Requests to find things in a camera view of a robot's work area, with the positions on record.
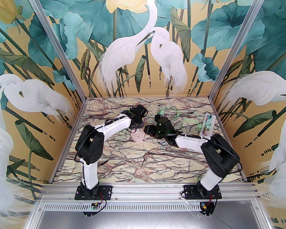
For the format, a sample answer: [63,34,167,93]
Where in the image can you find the pink round socket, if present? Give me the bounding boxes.
[131,129,145,144]

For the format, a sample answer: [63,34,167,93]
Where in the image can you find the white power strip coloured sockets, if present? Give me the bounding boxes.
[200,113,216,139]

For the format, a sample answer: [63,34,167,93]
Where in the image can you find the grey perforated metal panel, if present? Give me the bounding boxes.
[26,201,273,229]

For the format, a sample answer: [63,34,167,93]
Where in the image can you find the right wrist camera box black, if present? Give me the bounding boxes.
[145,125,158,137]

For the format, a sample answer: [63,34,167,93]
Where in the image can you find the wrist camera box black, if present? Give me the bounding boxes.
[134,105,148,119]
[145,125,158,137]

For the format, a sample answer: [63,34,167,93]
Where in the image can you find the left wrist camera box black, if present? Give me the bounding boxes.
[134,105,148,119]

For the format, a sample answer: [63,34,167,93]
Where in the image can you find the green plug cable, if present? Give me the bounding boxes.
[157,105,197,119]

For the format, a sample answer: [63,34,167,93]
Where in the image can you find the aluminium table rear rail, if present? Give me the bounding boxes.
[85,96,212,100]

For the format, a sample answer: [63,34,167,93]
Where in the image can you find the green cable at power strip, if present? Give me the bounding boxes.
[183,118,204,132]

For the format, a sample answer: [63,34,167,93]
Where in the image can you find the aluminium table side rail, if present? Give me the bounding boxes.
[49,99,87,183]
[210,99,248,182]

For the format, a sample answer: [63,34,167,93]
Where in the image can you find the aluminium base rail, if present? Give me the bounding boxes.
[37,183,262,202]

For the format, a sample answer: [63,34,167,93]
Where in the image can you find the aluminium frame post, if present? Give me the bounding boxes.
[21,0,87,99]
[209,0,273,99]

